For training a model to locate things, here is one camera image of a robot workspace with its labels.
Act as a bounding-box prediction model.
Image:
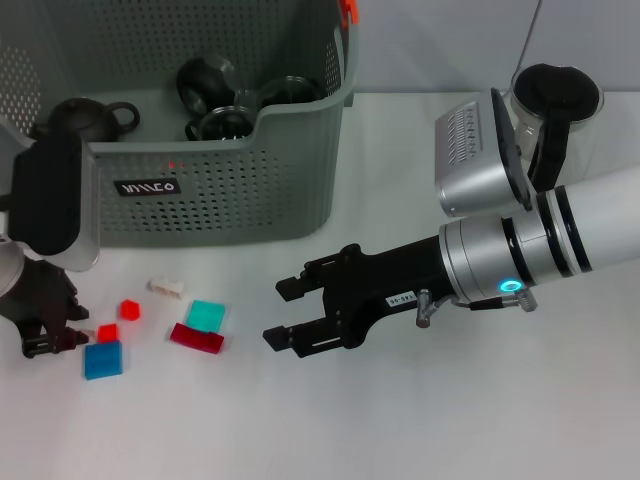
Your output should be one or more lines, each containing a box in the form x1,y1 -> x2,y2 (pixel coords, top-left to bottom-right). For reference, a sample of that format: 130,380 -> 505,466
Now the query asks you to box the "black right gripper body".
322,234 -> 454,349

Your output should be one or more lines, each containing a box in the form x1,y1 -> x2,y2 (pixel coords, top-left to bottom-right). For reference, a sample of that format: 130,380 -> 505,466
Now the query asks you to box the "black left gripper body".
0,259 -> 77,332

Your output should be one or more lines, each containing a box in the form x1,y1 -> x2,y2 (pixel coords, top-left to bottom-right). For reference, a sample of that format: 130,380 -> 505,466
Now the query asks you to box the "blue building brick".
83,341 -> 125,381

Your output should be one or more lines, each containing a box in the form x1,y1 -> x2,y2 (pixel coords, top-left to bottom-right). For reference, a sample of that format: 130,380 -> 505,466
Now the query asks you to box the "glass teacup with black base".
176,56 -> 262,115
259,76 -> 324,109
184,104 -> 256,143

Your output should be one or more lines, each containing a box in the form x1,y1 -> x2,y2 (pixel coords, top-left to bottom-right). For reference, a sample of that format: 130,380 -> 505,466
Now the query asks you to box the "grey-green perforated storage bin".
0,0 -> 361,250

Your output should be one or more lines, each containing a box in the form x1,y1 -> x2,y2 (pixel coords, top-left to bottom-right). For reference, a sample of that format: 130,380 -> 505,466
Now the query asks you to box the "teal building brick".
185,298 -> 227,334

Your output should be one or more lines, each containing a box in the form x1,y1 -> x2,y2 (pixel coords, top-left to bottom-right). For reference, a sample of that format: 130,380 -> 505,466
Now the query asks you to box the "dark red brick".
169,322 -> 225,355

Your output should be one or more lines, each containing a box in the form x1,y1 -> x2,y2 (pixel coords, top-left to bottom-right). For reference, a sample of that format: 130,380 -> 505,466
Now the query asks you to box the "dark clay teapot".
32,97 -> 141,144

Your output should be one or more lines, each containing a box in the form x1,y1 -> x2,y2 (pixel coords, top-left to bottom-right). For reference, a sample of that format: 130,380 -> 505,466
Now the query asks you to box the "right gripper cable with plug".
415,288 -> 506,329

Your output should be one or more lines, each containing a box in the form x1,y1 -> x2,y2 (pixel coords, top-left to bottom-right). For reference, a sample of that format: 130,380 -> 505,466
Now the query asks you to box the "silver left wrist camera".
8,135 -> 101,274

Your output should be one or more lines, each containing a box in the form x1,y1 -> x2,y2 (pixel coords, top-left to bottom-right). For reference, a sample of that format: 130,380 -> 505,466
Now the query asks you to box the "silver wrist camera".
8,135 -> 101,274
433,88 -> 534,217

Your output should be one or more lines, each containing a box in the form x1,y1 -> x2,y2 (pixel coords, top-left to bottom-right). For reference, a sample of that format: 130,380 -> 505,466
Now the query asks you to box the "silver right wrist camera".
433,88 -> 534,217

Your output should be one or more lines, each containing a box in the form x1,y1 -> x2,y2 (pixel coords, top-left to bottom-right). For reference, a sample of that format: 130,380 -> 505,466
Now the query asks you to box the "thin grey wall cable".
517,0 -> 544,69

